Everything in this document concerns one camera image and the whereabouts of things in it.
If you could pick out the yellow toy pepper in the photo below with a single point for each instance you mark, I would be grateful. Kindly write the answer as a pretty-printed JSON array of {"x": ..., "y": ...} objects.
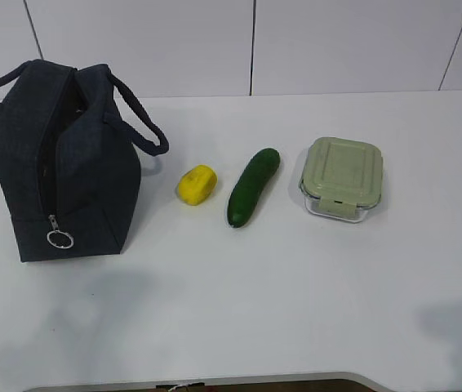
[{"x": 196, "y": 185}]

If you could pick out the green cucumber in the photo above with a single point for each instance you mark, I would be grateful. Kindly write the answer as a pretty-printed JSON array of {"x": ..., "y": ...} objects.
[{"x": 250, "y": 185}]

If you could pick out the glass container green lid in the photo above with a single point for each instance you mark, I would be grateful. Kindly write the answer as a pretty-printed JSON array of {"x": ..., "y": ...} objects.
[{"x": 342, "y": 179}]

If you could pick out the navy blue lunch bag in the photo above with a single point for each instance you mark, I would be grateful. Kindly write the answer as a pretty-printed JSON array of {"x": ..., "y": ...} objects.
[{"x": 69, "y": 166}]

